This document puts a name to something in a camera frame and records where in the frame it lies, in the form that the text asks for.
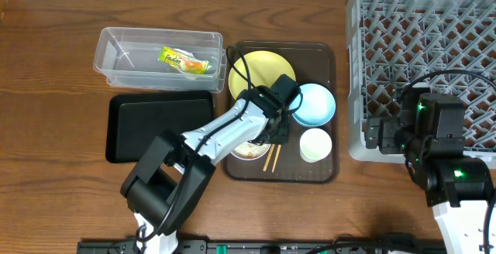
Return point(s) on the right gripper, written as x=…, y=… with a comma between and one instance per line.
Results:
x=391, y=127

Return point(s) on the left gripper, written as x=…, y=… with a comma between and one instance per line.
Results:
x=279, y=131

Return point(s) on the white bowl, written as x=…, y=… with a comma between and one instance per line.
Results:
x=250, y=151

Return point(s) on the white cup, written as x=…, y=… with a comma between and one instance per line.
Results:
x=315, y=145

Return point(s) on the light blue bowl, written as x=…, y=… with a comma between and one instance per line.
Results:
x=314, y=107

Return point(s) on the yellow plate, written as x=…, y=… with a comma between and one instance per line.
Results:
x=265, y=68

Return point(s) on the green snack wrapper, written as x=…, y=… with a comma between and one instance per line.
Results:
x=164, y=54

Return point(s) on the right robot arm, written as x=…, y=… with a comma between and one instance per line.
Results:
x=428, y=132

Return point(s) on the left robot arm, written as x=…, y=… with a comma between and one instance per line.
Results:
x=167, y=182

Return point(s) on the grey dishwasher rack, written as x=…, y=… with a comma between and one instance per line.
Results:
x=446, y=45

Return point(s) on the black waste tray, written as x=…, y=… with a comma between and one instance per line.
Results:
x=136, y=119

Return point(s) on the clear plastic waste bin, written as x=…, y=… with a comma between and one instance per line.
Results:
x=128, y=57

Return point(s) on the right wooden chopstick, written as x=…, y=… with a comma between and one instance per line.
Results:
x=276, y=158

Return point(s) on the wooden chopstick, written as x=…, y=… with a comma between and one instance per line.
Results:
x=276, y=158
x=269, y=155

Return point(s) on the left wooden chopstick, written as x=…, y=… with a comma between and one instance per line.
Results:
x=269, y=155

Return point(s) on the brown plastic serving tray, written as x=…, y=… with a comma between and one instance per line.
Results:
x=313, y=63

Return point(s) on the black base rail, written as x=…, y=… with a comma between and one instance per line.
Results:
x=387, y=245

